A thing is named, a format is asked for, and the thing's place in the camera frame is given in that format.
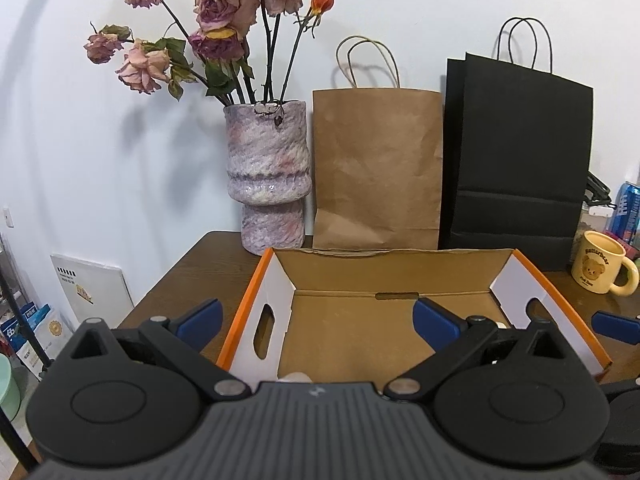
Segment brown paper bag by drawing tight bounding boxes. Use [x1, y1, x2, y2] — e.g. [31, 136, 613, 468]
[312, 35, 442, 250]

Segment white spray bottle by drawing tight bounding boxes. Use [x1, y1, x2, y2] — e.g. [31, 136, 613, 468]
[278, 372, 312, 384]

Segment yellow bear mug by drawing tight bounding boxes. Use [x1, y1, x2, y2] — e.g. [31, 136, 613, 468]
[572, 231, 639, 297]

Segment blue white boxes on floor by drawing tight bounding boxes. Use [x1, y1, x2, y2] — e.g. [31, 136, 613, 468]
[1, 302, 73, 380]

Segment blue soda can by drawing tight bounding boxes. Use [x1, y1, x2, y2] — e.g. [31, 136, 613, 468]
[608, 182, 640, 244]

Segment purple ceramic vase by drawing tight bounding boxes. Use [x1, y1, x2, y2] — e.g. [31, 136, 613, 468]
[224, 100, 312, 256]

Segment dark red flat box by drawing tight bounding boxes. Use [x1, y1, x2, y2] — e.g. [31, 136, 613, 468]
[618, 240, 640, 261]

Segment black light stand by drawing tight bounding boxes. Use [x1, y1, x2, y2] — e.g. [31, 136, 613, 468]
[0, 268, 57, 470]

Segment red cardboard pumpkin box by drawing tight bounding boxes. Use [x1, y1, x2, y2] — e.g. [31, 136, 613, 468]
[217, 249, 612, 388]

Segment mint green bin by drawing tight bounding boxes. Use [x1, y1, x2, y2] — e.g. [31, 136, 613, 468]
[0, 354, 22, 420]

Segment dried rose bouquet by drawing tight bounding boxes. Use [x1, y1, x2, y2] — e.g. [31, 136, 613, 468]
[84, 0, 335, 106]

